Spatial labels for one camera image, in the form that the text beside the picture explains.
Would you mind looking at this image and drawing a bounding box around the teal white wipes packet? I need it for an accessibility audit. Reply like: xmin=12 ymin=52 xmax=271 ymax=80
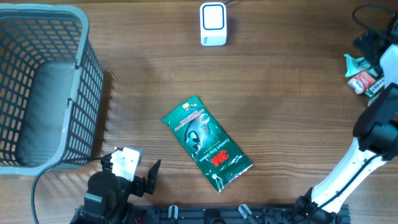
xmin=344 ymin=54 xmax=373 ymax=78

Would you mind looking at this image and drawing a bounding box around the red white small box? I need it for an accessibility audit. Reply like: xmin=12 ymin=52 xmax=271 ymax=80
xmin=347 ymin=71 xmax=376 ymax=94

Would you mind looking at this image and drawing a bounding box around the green white gum pack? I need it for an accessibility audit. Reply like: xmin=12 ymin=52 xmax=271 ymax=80
xmin=364 ymin=77 xmax=384 ymax=98

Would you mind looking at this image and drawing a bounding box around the green 3M gloves package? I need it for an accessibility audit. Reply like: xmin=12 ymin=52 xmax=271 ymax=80
xmin=162 ymin=96 xmax=253 ymax=192

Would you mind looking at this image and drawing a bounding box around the green lid spice jar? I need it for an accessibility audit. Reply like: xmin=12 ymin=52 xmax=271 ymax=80
xmin=368 ymin=93 xmax=380 ymax=107

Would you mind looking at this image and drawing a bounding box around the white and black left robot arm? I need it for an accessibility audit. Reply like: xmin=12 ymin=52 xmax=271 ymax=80
xmin=71 ymin=154 xmax=161 ymax=224

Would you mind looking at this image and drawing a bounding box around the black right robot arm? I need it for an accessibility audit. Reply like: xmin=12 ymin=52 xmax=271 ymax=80
xmin=290 ymin=15 xmax=397 ymax=223

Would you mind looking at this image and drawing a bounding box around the white barcode scanner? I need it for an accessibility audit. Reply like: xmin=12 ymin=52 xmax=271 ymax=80
xmin=200 ymin=2 xmax=227 ymax=47

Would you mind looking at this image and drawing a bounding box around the grey plastic mesh basket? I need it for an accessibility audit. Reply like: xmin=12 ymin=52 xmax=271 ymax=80
xmin=1 ymin=3 xmax=104 ymax=176

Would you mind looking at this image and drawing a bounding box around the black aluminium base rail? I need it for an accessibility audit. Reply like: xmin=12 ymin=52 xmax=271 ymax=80
xmin=73 ymin=203 xmax=351 ymax=224

